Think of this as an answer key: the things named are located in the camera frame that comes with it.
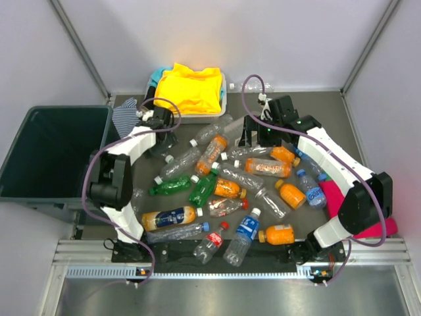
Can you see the orange bottle with dark label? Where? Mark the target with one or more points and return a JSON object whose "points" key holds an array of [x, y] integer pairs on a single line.
{"points": [[160, 219]]}

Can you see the crushed green bottle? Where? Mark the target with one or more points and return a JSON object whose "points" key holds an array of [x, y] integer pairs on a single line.
{"points": [[172, 186]]}

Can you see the clear jar without cap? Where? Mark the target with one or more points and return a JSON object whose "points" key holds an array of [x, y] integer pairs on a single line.
{"points": [[272, 203]]}

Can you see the large clear bottle with label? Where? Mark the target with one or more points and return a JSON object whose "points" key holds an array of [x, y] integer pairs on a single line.
{"points": [[234, 130]]}

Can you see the clear bottle white cap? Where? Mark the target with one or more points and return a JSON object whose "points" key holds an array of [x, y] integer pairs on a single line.
{"points": [[178, 165]]}

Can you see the white plastic basket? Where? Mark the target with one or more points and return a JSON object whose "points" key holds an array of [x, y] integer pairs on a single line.
{"points": [[210, 118]]}

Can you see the blue label bottle right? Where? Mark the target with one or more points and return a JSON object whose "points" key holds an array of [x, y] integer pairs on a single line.
{"points": [[313, 192]]}

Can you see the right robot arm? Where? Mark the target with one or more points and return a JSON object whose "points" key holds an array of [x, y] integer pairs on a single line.
{"points": [[367, 196]]}

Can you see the red cap crushed bottle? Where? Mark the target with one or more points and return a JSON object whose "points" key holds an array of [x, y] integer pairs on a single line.
{"points": [[225, 206]]}

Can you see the teal cloth in basket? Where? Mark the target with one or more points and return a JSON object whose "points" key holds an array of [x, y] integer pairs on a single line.
{"points": [[156, 76]]}

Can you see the clear ribbed bottle middle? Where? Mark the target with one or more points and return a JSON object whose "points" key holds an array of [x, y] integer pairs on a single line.
{"points": [[241, 153]]}

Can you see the red cap cola bottle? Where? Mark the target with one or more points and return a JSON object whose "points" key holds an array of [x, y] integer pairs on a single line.
{"points": [[210, 244]]}

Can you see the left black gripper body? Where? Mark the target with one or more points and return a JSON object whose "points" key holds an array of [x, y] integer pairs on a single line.
{"points": [[170, 139]]}

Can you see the orange bottle tall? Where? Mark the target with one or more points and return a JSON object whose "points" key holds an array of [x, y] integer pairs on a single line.
{"points": [[216, 146]]}

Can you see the clear bottle blue cap front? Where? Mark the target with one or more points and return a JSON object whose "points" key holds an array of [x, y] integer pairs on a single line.
{"points": [[177, 233]]}

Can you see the clear crushed bottle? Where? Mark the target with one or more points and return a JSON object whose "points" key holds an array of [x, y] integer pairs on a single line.
{"points": [[242, 178]]}

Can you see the orange bottle with white label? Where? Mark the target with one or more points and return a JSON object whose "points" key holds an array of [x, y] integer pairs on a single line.
{"points": [[264, 167]]}

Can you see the blue cap bottle by right arm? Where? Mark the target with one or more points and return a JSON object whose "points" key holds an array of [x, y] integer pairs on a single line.
{"points": [[315, 169]]}

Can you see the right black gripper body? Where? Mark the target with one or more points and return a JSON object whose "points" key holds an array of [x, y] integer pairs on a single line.
{"points": [[268, 135]]}

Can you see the blue label water bottle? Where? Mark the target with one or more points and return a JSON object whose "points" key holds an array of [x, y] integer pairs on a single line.
{"points": [[244, 236]]}

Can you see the grey cable duct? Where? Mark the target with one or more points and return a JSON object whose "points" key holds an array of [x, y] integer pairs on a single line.
{"points": [[138, 273]]}

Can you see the blue striped cloth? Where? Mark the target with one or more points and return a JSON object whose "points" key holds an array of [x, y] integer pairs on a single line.
{"points": [[124, 117]]}

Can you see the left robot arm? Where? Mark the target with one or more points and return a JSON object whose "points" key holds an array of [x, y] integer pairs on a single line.
{"points": [[108, 182]]}

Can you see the dark green plastic bin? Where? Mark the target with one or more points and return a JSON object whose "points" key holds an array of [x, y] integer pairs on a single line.
{"points": [[45, 166]]}

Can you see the yellow cloth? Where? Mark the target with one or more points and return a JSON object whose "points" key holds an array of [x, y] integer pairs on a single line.
{"points": [[189, 92]]}

